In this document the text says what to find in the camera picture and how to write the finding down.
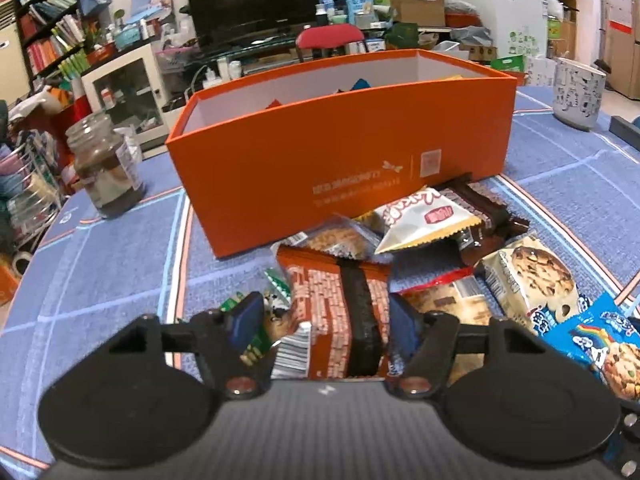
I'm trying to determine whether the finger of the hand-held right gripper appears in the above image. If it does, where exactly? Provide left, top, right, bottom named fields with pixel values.
left=610, top=115, right=640, bottom=151

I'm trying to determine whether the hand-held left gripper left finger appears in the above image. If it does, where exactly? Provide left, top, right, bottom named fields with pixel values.
left=100, top=290, right=273, bottom=401

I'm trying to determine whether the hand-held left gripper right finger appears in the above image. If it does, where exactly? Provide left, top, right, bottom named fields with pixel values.
left=385, top=292, right=546, bottom=401

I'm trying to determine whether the brown brick-patterned snack packet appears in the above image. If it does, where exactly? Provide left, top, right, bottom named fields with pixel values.
left=272, top=245, right=401, bottom=381

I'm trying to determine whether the orange cardboard box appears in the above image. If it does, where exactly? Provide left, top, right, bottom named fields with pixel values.
left=165, top=49, right=518, bottom=261

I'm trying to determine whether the green snack packet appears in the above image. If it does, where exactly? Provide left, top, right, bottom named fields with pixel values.
left=220, top=266, right=293, bottom=368

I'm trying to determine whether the red and brown snack packet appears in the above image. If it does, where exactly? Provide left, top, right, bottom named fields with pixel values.
left=397, top=266, right=496, bottom=333

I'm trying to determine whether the white patterned cup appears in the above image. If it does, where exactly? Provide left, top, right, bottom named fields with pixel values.
left=552, top=57, right=607, bottom=132

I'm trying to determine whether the large cardboard box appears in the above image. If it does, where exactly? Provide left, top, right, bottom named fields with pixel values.
left=595, top=0, right=640, bottom=101

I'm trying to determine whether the clear cracker packet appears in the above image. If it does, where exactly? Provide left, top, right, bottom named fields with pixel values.
left=295, top=214, right=396, bottom=265

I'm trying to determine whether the cream packet with red label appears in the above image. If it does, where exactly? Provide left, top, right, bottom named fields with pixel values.
left=374, top=187, right=476, bottom=256

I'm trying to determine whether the dark brown chocolate packet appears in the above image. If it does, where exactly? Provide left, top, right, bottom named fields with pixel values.
left=440, top=179, right=531, bottom=267

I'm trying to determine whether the white cookie packet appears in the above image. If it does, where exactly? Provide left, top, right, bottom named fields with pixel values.
left=474, top=234, right=592, bottom=337

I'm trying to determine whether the blue checked tablecloth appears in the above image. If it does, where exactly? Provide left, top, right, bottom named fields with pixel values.
left=0, top=85, right=640, bottom=466

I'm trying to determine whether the white chest freezer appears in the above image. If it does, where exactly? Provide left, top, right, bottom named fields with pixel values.
left=450, top=0, right=550, bottom=63

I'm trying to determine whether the glass jar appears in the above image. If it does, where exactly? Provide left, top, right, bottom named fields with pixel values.
left=65, top=112, right=147, bottom=220

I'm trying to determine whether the tape roll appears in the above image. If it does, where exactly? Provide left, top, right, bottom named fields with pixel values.
left=11, top=251, right=35, bottom=277

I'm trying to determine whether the dark green bag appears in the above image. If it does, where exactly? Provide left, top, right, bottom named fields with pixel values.
left=385, top=22, right=421, bottom=52

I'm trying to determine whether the orange carton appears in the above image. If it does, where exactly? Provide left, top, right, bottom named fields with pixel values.
left=0, top=265, right=21, bottom=306

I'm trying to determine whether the black glass television stand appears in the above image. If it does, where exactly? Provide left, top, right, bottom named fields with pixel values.
left=165, top=35, right=391, bottom=111

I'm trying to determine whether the blue and white carton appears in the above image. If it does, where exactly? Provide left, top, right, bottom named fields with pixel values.
left=345, top=0, right=375, bottom=28

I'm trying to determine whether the white glass-door cabinet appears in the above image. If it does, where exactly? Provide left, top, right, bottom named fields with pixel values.
left=80, top=40, right=168, bottom=148

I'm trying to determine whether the red chair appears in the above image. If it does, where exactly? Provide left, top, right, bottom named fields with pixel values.
left=295, top=24, right=367, bottom=63

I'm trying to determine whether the blue picture board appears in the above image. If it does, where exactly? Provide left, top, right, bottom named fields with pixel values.
left=129, top=0, right=173, bottom=21

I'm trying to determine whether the bookshelf with books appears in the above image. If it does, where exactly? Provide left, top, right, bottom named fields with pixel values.
left=7, top=0, right=101, bottom=91

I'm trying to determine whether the metal wire rack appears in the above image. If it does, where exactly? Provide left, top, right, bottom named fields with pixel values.
left=0, top=130, right=63, bottom=251

